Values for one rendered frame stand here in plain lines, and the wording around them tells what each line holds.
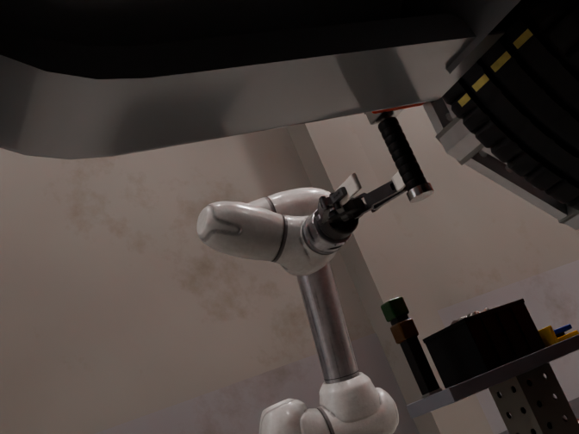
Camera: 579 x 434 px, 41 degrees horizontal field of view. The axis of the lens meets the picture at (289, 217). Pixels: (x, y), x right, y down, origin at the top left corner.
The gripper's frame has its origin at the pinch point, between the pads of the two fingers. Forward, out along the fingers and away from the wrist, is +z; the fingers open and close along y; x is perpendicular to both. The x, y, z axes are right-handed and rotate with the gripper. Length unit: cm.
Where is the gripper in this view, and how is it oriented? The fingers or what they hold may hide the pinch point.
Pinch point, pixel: (382, 177)
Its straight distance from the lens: 139.4
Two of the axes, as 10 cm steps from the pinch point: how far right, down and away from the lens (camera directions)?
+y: -8.5, 2.1, -4.8
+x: -3.7, -8.9, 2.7
